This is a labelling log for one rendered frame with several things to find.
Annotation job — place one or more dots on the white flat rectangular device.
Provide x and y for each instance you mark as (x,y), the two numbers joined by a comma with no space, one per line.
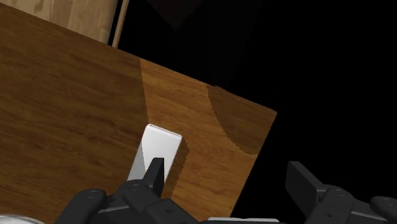
(158,145)

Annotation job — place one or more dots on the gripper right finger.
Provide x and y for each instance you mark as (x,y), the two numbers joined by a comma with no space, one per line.
(328,201)

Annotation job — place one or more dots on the white rounded object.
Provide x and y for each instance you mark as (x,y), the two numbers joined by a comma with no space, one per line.
(15,219)

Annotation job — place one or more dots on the brown wooden table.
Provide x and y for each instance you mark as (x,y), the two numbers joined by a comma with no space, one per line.
(68,124)

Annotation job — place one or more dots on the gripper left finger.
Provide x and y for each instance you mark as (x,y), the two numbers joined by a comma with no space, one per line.
(139,198)

